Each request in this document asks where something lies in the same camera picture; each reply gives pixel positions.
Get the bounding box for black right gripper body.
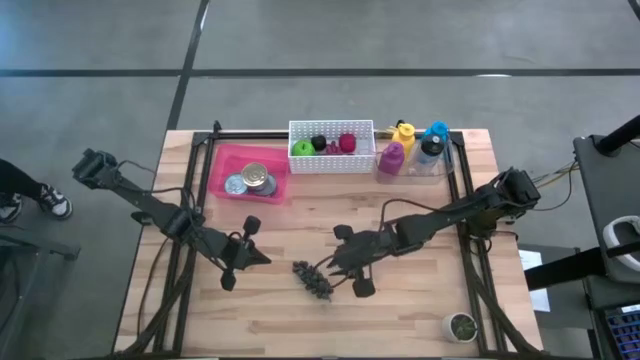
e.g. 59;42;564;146
332;223;402;299

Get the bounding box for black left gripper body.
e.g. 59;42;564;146
199;214;264;293

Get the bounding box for silver tin can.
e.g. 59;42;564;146
223;172;249;197

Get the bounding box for tin can purple label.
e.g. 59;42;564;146
255;174;279;198

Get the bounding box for tin can blue red label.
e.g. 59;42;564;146
240;161;270;190

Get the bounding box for purple plastic bottle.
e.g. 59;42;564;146
377;141;407;177

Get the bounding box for clear bottle black cap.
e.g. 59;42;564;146
413;131;446;169

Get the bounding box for yellow plastic bottle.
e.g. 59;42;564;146
390;121;417;158

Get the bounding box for green apple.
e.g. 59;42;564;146
291;139;317;158

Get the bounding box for blue plastic bottle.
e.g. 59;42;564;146
424;119;451;144

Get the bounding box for pink plastic bin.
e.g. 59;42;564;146
207;142;291;205

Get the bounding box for clear plastic bin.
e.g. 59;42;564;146
374;128;456;186

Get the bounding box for white perforated metal basket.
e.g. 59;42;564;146
287;119;377;176

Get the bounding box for small plant white pot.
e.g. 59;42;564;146
440;312;479;344

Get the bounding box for person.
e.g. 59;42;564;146
0;158;74;225

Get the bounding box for white headset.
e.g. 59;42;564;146
601;214;640;274

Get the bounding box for dark grey cart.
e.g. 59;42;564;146
572;132;640;360

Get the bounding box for black keyboard green keys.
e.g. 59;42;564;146
602;303;640;360

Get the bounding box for black stand pole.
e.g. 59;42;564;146
594;113;640;157

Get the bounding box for thin brown cable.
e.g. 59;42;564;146
136;237;169;324

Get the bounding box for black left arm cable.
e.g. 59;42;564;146
115;158;236;271

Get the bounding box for black aluminium table frame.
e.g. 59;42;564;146
119;127;531;359

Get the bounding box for multicolour cable bundle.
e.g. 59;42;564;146
529;160;582;213

